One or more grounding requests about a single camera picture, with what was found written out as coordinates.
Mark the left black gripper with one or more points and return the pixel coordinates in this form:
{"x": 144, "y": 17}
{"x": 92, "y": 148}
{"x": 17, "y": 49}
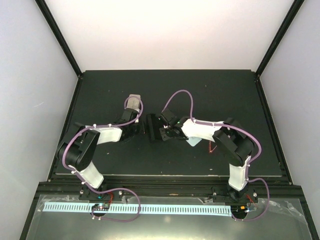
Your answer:
{"x": 142, "y": 129}

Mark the grey glasses case green lining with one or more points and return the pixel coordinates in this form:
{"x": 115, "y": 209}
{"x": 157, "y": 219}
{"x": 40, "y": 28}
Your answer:
{"x": 133, "y": 102}

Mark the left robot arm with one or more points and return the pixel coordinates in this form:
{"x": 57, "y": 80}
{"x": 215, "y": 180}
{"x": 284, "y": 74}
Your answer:
{"x": 77, "y": 148}

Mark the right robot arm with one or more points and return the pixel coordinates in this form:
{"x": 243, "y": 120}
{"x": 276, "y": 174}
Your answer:
{"x": 237, "y": 147}

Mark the red thin-frame glasses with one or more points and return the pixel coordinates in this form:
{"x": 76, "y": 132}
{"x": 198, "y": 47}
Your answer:
{"x": 211, "y": 147}

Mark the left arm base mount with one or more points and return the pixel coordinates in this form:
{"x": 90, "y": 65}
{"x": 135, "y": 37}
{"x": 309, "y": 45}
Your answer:
{"x": 101, "y": 202}

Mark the white slotted cable duct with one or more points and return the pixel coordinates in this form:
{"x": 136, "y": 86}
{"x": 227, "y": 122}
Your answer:
{"x": 147, "y": 209}

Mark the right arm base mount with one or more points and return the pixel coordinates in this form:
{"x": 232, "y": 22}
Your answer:
{"x": 240, "y": 202}

